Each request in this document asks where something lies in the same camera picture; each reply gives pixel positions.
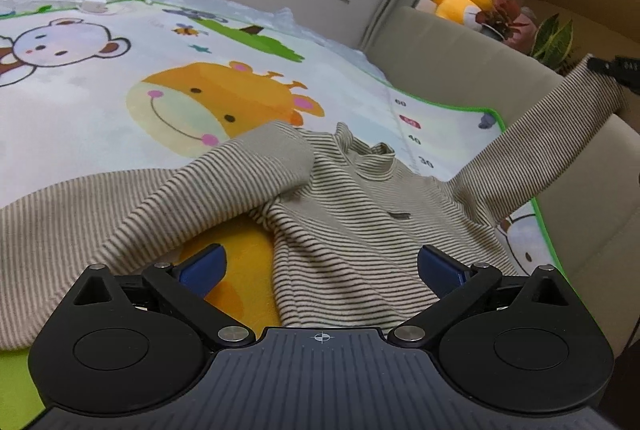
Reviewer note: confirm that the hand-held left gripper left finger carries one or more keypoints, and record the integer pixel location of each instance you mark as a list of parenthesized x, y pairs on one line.
[(204, 271)]

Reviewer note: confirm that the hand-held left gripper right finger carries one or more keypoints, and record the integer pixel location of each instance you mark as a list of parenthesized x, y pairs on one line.
[(440, 271)]

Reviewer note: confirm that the red leaf potted plant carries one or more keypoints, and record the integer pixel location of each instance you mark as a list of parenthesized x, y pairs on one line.
[(505, 18)]

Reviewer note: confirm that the white charger block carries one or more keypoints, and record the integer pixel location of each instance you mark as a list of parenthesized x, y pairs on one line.
[(94, 4)]

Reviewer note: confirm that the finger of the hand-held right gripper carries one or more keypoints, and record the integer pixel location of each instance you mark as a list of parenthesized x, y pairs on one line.
[(617, 68)]

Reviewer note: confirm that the green leaf potted plant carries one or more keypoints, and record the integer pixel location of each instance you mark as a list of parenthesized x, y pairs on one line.
[(552, 40)]

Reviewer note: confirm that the yellow plush toy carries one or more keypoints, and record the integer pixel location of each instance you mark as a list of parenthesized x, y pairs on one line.
[(462, 0)]

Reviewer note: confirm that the cartoon animal play mat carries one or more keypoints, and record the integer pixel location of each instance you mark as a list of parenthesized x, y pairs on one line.
[(75, 110)]

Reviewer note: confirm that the beige striped sweater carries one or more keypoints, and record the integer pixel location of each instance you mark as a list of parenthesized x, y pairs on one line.
[(350, 220)]

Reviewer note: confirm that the beige padded headboard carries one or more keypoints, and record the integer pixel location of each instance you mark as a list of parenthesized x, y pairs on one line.
[(450, 55)]

